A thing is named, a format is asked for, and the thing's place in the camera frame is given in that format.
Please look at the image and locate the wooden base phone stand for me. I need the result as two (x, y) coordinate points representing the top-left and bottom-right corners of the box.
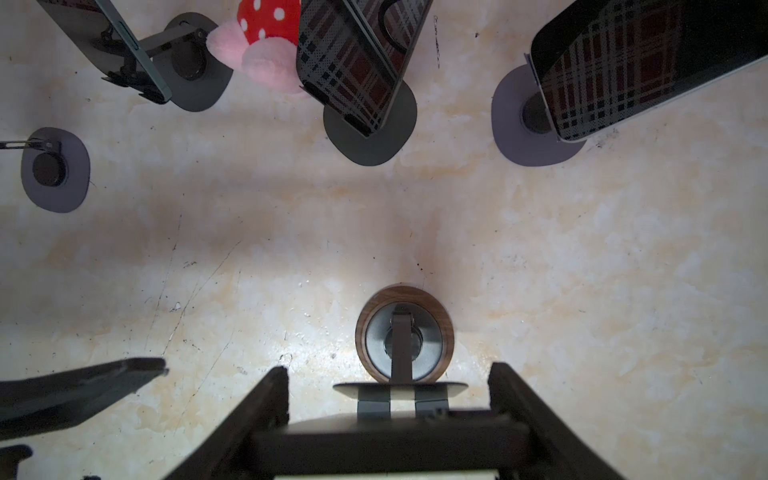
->
(334, 284), (467, 422)

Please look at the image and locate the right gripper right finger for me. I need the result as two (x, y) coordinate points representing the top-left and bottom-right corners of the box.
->
(488, 362), (623, 479)

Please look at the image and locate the pink plush toy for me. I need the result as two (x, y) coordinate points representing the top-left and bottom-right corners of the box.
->
(207, 0), (306, 97)

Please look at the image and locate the black phone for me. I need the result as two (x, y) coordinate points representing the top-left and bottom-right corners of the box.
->
(530, 0), (767, 142)
(296, 0), (432, 137)
(246, 410), (534, 478)
(38, 0), (172, 104)

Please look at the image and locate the grey phone stand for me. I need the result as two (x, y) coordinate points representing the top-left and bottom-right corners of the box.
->
(491, 65), (585, 167)
(1, 127), (91, 214)

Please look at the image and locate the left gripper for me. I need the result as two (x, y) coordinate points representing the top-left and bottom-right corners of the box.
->
(1, 357), (168, 441)

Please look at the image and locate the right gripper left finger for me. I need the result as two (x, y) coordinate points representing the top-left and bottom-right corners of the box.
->
(167, 366), (290, 479)

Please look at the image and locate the dark phone stand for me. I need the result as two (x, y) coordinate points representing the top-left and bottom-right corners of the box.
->
(137, 12), (233, 112)
(323, 82), (418, 167)

